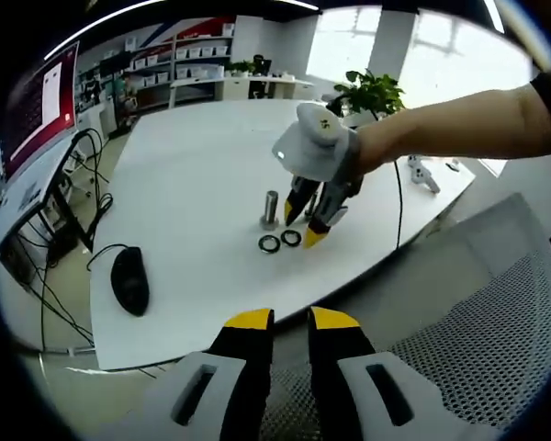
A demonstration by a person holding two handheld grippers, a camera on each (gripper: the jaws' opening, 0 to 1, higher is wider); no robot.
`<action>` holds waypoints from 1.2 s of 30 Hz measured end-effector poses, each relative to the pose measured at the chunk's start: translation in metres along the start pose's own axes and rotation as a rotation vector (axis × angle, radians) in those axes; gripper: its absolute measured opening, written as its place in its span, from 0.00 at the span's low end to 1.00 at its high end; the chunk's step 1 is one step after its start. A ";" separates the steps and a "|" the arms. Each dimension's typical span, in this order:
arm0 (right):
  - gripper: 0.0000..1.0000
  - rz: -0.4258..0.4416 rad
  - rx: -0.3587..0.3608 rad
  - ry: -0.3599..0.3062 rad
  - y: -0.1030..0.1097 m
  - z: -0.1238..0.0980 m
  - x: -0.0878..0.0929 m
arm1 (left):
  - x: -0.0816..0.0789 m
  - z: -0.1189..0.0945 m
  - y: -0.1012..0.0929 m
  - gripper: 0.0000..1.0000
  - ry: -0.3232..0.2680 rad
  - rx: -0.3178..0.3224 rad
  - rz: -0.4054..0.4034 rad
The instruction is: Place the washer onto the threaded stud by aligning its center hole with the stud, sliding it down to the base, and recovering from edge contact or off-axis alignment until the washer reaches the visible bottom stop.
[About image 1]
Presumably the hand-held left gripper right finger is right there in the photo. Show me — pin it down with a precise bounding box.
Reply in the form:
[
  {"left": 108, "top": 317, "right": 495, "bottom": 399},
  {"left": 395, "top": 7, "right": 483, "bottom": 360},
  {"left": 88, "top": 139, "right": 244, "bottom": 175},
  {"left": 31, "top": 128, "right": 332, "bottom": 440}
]
[{"left": 307, "top": 305, "right": 481, "bottom": 441}]

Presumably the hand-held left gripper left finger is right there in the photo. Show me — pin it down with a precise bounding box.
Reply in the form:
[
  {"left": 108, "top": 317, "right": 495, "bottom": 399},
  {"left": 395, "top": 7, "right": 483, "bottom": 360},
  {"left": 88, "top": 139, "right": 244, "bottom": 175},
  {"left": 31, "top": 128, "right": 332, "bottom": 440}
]
[{"left": 132, "top": 307, "right": 276, "bottom": 441}]

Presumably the large steel threaded stud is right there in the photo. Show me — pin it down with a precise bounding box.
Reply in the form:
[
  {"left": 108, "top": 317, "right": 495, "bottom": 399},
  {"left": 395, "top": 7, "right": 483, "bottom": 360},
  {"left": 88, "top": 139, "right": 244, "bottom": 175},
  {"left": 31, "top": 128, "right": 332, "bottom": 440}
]
[{"left": 259, "top": 189, "right": 282, "bottom": 230}]

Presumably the green potted plant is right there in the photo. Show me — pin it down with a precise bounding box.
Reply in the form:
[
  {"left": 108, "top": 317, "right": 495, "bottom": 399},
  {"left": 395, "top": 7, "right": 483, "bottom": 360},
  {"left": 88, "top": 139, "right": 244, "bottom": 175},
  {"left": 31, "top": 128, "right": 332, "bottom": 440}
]
[{"left": 332, "top": 68, "right": 408, "bottom": 121}]

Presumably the white handheld controller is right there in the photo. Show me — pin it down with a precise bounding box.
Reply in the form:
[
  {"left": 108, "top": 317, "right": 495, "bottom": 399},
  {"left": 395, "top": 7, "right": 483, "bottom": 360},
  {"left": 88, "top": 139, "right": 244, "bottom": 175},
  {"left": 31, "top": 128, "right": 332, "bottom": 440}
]
[{"left": 406, "top": 154, "right": 442, "bottom": 194}]

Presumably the white office desk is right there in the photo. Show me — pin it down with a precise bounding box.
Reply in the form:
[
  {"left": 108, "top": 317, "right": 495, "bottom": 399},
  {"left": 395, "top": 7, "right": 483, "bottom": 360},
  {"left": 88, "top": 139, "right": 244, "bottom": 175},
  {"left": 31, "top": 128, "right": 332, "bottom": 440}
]
[{"left": 169, "top": 73, "right": 316, "bottom": 109}]

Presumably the small green plant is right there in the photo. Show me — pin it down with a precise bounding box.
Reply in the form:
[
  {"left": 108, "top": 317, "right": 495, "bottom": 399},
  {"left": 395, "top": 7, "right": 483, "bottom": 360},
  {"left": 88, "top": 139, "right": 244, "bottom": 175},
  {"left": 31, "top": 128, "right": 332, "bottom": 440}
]
[{"left": 224, "top": 59, "right": 258, "bottom": 77}]

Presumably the black computer mouse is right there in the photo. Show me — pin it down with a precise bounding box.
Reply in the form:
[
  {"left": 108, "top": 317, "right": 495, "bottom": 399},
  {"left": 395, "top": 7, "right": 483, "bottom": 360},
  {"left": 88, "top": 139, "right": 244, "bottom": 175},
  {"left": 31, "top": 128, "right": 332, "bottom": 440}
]
[{"left": 109, "top": 246, "right": 151, "bottom": 318}]

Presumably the grey mesh office chair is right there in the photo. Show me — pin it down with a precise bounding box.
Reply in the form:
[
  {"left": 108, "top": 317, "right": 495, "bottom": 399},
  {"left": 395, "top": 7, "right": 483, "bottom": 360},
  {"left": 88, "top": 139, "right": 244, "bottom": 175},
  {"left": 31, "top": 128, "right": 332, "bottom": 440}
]
[{"left": 256, "top": 192, "right": 551, "bottom": 441}]

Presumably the row of white storage bins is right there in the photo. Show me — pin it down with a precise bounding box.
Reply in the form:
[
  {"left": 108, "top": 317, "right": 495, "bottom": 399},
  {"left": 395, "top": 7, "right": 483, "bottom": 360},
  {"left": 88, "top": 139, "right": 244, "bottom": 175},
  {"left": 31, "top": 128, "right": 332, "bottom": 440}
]
[{"left": 123, "top": 22, "right": 235, "bottom": 84}]

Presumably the white shelving unit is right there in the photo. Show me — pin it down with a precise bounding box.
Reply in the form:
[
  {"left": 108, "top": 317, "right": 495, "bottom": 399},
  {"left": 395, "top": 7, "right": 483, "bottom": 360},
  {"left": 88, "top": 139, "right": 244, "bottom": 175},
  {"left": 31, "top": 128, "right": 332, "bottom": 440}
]
[{"left": 75, "top": 16, "right": 238, "bottom": 111}]

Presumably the ceiling light strip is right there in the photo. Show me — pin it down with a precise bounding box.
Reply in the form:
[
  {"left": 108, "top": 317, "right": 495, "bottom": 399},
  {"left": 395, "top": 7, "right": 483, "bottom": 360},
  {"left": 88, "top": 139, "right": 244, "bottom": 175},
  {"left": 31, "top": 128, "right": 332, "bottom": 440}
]
[
  {"left": 43, "top": 0, "right": 320, "bottom": 61},
  {"left": 484, "top": 0, "right": 506, "bottom": 33}
]

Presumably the white standing desk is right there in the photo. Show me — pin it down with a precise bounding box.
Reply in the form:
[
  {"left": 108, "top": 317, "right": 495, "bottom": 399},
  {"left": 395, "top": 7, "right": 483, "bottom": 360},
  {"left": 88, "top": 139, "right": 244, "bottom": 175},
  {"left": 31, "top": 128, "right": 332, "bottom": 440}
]
[{"left": 0, "top": 128, "right": 96, "bottom": 263}]

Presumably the pink screen computer monitor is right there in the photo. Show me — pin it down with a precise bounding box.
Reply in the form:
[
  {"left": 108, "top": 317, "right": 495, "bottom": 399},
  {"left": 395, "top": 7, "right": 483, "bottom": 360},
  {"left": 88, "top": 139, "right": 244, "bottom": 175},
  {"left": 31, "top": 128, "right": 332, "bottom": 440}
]
[{"left": 2, "top": 40, "right": 82, "bottom": 178}]

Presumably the long black cable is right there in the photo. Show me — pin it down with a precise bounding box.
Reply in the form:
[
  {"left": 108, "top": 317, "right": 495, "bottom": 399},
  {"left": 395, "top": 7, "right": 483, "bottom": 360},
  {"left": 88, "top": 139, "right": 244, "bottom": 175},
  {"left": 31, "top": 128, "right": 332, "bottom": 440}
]
[{"left": 392, "top": 158, "right": 405, "bottom": 252}]

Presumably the black mouse cable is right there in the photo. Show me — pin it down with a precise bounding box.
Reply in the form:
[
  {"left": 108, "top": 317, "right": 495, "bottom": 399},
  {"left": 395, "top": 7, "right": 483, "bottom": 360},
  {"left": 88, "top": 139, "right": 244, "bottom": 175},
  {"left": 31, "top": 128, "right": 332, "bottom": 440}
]
[{"left": 85, "top": 243, "right": 132, "bottom": 273}]

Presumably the tangle of black cables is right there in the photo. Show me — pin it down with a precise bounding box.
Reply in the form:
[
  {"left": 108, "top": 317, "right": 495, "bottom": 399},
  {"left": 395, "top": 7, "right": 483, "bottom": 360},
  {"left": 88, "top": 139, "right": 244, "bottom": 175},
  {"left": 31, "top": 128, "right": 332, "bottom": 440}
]
[{"left": 13, "top": 128, "right": 116, "bottom": 355}]

